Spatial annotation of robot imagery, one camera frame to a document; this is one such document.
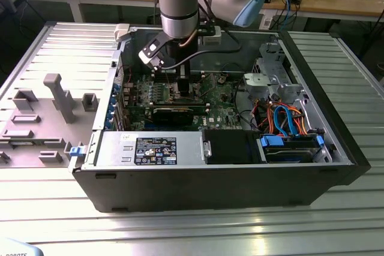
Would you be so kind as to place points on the metal locking lever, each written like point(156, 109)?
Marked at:
point(168, 79)

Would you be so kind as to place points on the black RAM slot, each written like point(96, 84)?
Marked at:
point(180, 103)
point(198, 77)

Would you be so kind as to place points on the CPU socket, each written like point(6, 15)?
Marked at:
point(172, 93)

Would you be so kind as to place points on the beige case latch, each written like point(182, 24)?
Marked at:
point(122, 32)

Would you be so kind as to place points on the black graphics card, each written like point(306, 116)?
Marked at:
point(172, 116)

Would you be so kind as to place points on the green motherboard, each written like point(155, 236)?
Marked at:
point(222, 109)

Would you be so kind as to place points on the grey metal drive cage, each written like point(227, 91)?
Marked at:
point(270, 58)

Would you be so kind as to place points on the white printed label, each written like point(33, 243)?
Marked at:
point(267, 22)

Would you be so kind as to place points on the silver power supply unit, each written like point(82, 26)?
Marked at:
point(114, 148)

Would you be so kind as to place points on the black PC case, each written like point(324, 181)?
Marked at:
point(195, 190)

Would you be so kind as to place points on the blue case latch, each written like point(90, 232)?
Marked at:
point(76, 151)

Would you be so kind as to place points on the hard disk in blue carrier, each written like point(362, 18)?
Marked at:
point(288, 154)

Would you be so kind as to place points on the grey parts rack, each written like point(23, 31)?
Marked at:
point(45, 136)

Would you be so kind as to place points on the white labelled device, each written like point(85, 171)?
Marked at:
point(15, 248)

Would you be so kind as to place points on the white box wrist camera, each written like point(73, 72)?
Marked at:
point(213, 38)

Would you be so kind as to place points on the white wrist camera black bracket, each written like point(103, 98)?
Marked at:
point(150, 52)

